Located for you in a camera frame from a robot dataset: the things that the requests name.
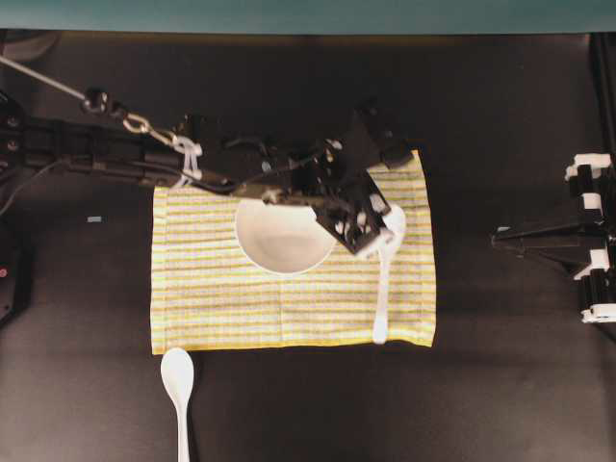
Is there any yellow striped cloth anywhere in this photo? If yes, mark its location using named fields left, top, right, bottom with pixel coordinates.
left=150, top=158, right=437, bottom=354

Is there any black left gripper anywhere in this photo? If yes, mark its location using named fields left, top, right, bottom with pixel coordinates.
left=259, top=99, right=415, bottom=258

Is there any grey suspension cable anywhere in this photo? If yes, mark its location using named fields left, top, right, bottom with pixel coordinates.
left=0, top=55, right=95, bottom=105

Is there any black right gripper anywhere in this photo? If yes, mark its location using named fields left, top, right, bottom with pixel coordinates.
left=491, top=153, right=615, bottom=324

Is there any white chinese spoon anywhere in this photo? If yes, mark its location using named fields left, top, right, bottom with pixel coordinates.
left=372, top=204, right=406, bottom=345
left=161, top=347, right=194, bottom=462

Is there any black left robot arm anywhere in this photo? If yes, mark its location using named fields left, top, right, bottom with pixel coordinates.
left=1, top=95, right=415, bottom=256

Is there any white round plate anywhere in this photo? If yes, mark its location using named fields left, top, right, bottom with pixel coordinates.
left=234, top=199, right=336, bottom=276

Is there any teal backdrop board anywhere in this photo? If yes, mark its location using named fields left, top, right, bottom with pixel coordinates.
left=1, top=1, right=615, bottom=35

